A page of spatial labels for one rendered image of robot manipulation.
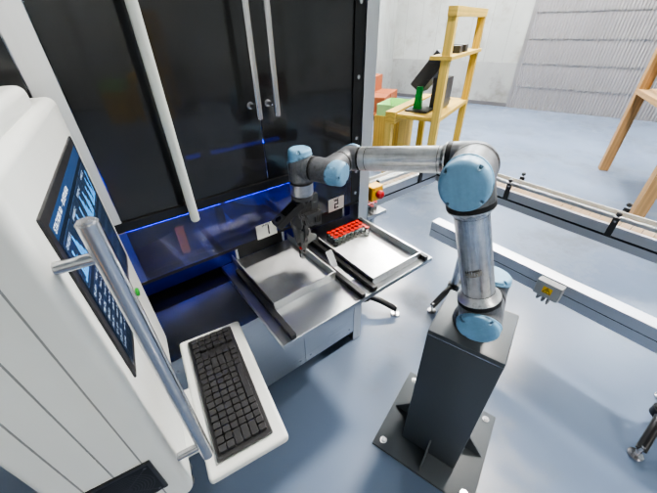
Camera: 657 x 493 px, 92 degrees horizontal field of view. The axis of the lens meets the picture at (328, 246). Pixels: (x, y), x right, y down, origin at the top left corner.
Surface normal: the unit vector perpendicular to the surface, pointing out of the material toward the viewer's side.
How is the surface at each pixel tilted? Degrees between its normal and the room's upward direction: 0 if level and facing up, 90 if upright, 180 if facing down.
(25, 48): 90
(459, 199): 83
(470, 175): 83
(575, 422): 0
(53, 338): 90
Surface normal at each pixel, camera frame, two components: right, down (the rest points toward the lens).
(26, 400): 0.50, 0.49
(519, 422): -0.01, -0.82
